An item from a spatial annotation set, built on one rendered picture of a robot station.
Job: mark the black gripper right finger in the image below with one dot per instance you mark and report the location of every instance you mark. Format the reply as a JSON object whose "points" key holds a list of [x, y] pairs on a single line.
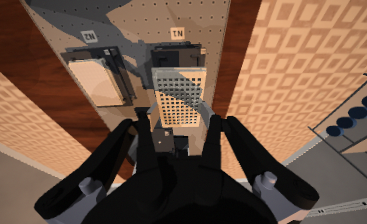
{"points": [[288, 196]]}

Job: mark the white well plate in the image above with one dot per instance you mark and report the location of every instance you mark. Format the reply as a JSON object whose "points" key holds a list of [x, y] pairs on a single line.
{"points": [[179, 92]]}

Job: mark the tan square label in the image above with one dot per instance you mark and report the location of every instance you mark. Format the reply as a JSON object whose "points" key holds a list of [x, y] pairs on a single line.
{"points": [[177, 33]]}

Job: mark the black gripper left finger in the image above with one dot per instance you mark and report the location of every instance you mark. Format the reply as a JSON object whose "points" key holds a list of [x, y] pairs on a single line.
{"points": [[70, 200]]}

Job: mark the grey label with black text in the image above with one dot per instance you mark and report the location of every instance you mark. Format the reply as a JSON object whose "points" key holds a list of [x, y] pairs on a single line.
{"points": [[89, 36]]}

